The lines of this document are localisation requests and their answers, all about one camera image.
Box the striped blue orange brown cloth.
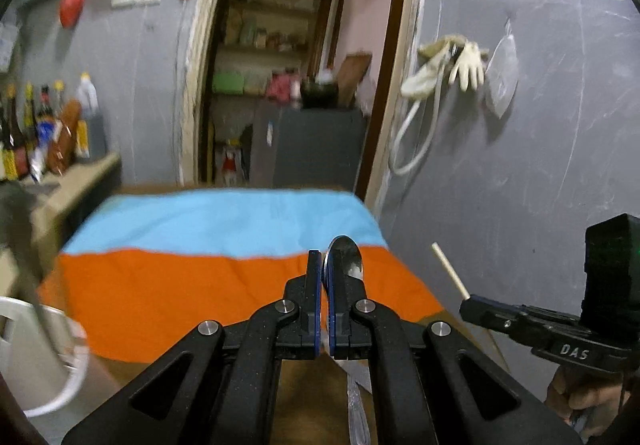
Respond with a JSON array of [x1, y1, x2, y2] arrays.
[[41, 189, 442, 444]]

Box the person's right hand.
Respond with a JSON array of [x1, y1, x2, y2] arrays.
[[544, 366, 631, 439]]

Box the silver spoon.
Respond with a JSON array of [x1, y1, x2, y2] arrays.
[[321, 236, 372, 444]]

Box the red plastic bag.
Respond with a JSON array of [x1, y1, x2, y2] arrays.
[[58, 0, 85, 29]]

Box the brown snack bag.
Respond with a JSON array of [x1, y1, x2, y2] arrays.
[[47, 99, 81, 175]]

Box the dark soy sauce bottle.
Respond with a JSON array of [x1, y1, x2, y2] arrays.
[[3, 84, 29, 180]]

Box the large clear oil bottle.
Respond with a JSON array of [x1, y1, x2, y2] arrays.
[[75, 72, 107, 163]]

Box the white hose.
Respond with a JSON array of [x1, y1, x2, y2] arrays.
[[388, 74, 446, 178]]

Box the wooden door frame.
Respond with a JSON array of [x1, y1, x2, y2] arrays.
[[178, 0, 432, 211]]

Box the white rubber gloves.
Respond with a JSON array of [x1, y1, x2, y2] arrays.
[[400, 34, 489, 100]]

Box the white utensil holder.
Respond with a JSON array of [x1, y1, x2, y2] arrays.
[[1, 297, 89, 419]]

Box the dark grey cabinet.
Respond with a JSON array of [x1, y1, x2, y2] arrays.
[[248, 101, 368, 190]]

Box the wooden shelf unit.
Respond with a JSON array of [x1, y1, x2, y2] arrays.
[[208, 0, 332, 97]]

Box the transparent bag on wall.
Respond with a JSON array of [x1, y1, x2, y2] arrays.
[[485, 20, 520, 120]]

